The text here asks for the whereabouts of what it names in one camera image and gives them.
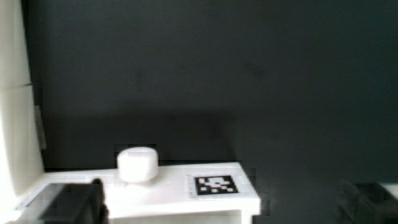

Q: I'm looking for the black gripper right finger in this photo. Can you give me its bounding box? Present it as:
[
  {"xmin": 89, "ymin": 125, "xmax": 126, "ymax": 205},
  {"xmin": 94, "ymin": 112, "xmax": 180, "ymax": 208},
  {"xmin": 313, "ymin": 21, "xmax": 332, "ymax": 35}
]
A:
[{"xmin": 336, "ymin": 181, "xmax": 398, "ymax": 224}]

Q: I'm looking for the white front drawer box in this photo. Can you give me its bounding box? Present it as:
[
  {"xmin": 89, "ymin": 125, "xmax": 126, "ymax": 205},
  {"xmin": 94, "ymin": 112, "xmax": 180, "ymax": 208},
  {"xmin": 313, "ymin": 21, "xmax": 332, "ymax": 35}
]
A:
[{"xmin": 14, "ymin": 146, "xmax": 263, "ymax": 224}]

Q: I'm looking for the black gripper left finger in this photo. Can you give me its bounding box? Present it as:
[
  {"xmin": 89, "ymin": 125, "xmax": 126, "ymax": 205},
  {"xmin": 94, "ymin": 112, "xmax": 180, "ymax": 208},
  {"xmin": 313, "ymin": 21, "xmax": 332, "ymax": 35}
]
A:
[{"xmin": 39, "ymin": 179, "xmax": 109, "ymax": 224}]

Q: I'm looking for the white L-shaped fence rail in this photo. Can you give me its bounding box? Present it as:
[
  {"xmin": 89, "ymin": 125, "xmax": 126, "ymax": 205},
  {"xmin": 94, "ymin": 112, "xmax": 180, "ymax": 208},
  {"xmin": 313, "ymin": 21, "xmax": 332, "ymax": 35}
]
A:
[{"xmin": 0, "ymin": 0, "xmax": 43, "ymax": 200}]

